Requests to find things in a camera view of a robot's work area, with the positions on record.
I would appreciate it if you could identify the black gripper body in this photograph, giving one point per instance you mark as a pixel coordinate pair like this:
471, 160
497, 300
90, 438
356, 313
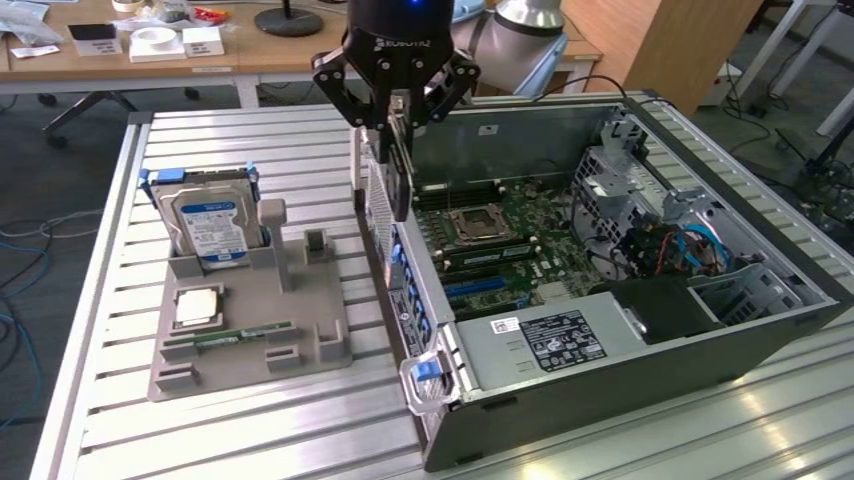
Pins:
400, 35

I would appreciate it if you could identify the black graphics card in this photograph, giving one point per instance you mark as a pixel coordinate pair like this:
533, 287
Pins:
400, 180

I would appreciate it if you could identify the small white case sticker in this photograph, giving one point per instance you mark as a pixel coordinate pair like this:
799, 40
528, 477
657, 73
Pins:
487, 130

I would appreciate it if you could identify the black round lamp base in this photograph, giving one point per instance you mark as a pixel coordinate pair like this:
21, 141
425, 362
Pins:
286, 22

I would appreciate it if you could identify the plain white box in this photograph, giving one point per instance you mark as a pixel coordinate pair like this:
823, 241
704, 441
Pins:
201, 42

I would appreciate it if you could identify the red and white packet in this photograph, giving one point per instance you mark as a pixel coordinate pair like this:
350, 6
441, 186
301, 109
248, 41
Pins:
208, 16

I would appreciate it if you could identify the flat white box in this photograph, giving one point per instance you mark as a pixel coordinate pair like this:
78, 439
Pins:
156, 56

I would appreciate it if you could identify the CPU socket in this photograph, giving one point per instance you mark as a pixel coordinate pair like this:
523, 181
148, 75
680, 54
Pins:
476, 222

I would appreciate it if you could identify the white tape roll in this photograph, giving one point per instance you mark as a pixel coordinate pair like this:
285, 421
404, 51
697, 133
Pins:
152, 37

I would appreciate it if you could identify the perforated metal cage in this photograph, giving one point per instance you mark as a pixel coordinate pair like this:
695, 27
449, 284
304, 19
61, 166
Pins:
613, 200

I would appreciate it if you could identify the green motherboard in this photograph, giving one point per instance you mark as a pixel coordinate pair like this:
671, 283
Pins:
533, 240

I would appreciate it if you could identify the hard disk with blue carrier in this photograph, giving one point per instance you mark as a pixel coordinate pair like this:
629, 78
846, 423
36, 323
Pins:
206, 225

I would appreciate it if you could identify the beige tape roll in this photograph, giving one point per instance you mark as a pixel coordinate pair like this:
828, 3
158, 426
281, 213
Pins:
125, 5

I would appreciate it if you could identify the white box with black lid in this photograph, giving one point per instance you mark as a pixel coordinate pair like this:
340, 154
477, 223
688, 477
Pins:
94, 40

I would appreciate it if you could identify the black chair base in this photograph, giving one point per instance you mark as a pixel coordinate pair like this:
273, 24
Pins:
73, 107

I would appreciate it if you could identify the wooden desk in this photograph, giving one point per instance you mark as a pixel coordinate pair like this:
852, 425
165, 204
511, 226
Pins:
66, 66

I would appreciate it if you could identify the blue expansion slot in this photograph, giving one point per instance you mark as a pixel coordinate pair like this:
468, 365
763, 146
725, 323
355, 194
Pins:
476, 286

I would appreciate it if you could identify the silver chipset heatsink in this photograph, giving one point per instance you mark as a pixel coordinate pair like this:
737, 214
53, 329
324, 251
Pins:
552, 292

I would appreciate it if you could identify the white card with red print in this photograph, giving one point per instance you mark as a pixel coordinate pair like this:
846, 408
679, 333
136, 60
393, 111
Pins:
33, 51

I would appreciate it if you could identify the grey parts rack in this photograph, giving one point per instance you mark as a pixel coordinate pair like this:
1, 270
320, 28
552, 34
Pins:
253, 310

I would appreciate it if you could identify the clear plastic bag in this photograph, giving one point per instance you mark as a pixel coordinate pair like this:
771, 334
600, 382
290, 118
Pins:
26, 30

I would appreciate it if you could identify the white barcode sticker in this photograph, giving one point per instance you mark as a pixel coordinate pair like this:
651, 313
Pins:
504, 325

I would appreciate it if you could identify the silver CPU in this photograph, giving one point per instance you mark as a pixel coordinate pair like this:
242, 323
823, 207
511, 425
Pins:
194, 306

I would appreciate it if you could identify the green RAM stick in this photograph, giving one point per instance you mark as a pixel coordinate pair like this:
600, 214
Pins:
226, 336

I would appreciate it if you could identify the black rating label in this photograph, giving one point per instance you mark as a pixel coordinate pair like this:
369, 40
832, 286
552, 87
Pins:
560, 340

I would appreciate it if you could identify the grey power supply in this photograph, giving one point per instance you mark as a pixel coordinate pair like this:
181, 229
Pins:
487, 360

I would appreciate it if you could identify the black tripod stand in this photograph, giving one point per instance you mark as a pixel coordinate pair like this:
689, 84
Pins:
823, 150

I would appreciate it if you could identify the blue case latch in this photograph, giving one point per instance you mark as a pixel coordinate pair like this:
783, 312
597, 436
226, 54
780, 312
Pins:
425, 372

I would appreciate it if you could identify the silver disk bay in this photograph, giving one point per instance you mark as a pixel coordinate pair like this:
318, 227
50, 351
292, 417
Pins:
747, 295

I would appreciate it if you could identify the open black PC case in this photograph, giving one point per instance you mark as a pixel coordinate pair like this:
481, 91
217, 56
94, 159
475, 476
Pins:
600, 400

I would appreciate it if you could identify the silver disk bracket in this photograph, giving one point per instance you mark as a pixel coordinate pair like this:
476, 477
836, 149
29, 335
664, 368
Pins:
693, 210

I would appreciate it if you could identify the white table frame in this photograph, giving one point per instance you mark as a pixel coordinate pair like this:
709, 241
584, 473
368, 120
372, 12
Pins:
800, 40

